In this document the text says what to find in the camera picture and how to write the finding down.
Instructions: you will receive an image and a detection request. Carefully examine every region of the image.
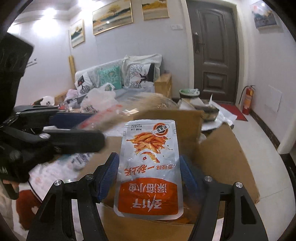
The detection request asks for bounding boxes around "wide framed tree painting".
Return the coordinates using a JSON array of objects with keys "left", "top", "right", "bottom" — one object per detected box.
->
[{"left": 92, "top": 0, "right": 133, "bottom": 36}]

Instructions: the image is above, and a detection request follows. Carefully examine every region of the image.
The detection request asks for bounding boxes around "printed white plastic bag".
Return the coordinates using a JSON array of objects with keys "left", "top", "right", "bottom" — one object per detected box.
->
[{"left": 80, "top": 83, "right": 119, "bottom": 114}]

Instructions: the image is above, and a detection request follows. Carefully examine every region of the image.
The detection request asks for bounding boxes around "small mountain canvas painting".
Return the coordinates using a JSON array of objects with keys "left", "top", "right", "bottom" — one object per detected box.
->
[{"left": 250, "top": 1, "right": 278, "bottom": 29}]

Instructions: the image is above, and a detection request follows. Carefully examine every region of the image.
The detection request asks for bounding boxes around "silver orange fish snack packet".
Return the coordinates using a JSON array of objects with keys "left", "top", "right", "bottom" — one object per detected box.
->
[{"left": 114, "top": 119, "right": 185, "bottom": 220}]

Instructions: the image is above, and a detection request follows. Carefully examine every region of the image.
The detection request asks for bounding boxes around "pink plastic bag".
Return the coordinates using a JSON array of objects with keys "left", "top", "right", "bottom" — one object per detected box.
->
[{"left": 65, "top": 89, "right": 80, "bottom": 102}]

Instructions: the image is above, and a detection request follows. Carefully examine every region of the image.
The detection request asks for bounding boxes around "black door handle lock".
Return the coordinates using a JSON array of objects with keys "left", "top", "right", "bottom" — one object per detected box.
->
[{"left": 193, "top": 32, "right": 206, "bottom": 54}]

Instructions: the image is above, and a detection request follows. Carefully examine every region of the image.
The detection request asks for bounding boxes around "green-lidded bowl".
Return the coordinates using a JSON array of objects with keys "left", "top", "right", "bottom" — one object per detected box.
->
[{"left": 179, "top": 88, "right": 200, "bottom": 103}]

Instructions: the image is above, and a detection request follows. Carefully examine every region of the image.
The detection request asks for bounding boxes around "red patterned cloth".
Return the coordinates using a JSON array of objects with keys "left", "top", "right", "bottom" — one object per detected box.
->
[{"left": 16, "top": 189, "right": 42, "bottom": 232}]

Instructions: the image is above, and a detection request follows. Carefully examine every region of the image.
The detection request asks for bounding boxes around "red fire extinguisher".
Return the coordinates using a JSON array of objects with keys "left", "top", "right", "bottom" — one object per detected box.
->
[{"left": 239, "top": 85, "right": 256, "bottom": 115}]

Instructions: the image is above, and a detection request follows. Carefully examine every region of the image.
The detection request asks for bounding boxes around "narrow framed landscape painting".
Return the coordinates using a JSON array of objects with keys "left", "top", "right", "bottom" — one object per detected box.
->
[{"left": 69, "top": 19, "right": 85, "bottom": 48}]

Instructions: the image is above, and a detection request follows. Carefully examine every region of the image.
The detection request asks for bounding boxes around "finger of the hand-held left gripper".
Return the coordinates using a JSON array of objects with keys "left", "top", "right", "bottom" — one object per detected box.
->
[
  {"left": 13, "top": 105, "right": 94, "bottom": 128},
  {"left": 35, "top": 128, "right": 106, "bottom": 155}
]

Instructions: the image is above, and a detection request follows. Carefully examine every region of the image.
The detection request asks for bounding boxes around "cardboard box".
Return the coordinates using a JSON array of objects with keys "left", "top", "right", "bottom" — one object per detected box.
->
[{"left": 91, "top": 109, "right": 260, "bottom": 241}]

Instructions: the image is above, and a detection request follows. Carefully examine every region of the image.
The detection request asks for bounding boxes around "dark brown door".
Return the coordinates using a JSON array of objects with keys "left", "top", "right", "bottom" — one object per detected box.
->
[{"left": 186, "top": 0, "right": 238, "bottom": 105}]

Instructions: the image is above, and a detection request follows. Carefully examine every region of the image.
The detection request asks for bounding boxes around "grey sofa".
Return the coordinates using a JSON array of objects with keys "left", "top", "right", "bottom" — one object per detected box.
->
[{"left": 54, "top": 54, "right": 162, "bottom": 109}]

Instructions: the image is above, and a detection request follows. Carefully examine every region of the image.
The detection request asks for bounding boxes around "red doormat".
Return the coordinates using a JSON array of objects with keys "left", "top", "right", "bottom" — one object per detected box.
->
[{"left": 217, "top": 103, "right": 248, "bottom": 121}]

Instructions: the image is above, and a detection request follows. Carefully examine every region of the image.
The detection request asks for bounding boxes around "white round object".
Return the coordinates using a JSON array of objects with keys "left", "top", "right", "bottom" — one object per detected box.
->
[{"left": 35, "top": 96, "right": 55, "bottom": 106}]

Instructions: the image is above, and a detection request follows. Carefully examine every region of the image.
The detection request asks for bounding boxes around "wooden pole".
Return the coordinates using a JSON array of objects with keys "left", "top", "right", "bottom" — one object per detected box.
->
[{"left": 68, "top": 56, "right": 77, "bottom": 90}]

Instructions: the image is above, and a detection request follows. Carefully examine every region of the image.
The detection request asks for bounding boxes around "black white tree cushion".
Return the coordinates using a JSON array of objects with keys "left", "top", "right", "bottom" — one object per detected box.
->
[{"left": 126, "top": 63, "right": 155, "bottom": 89}]

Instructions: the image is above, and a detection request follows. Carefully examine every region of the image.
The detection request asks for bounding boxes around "framed golden tree painting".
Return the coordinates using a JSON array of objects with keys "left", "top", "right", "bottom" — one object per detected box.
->
[{"left": 142, "top": 0, "right": 170, "bottom": 21}]

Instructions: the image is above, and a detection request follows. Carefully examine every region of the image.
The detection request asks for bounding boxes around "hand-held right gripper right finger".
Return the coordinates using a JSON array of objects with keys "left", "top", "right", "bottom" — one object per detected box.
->
[{"left": 180, "top": 155, "right": 269, "bottom": 241}]

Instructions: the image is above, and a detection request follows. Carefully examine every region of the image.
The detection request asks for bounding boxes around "metal tissue holder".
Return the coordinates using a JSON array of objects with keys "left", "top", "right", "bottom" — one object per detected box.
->
[{"left": 195, "top": 93, "right": 220, "bottom": 122}]

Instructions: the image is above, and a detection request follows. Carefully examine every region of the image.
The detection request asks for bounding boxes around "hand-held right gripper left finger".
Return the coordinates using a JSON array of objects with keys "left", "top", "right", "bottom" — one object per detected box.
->
[{"left": 26, "top": 152, "right": 120, "bottom": 241}]

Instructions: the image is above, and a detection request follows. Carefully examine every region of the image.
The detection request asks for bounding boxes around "white printed snack packet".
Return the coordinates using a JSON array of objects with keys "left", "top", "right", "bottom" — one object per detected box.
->
[{"left": 67, "top": 153, "right": 93, "bottom": 171}]

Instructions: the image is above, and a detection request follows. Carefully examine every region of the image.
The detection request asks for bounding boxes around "black white red cushion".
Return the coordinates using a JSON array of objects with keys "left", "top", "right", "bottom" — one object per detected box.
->
[{"left": 74, "top": 72, "right": 94, "bottom": 94}]

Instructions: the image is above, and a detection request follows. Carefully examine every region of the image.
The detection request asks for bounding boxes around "teal tree cushion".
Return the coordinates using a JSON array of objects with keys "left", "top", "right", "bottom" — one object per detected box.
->
[{"left": 96, "top": 65, "right": 122, "bottom": 89}]

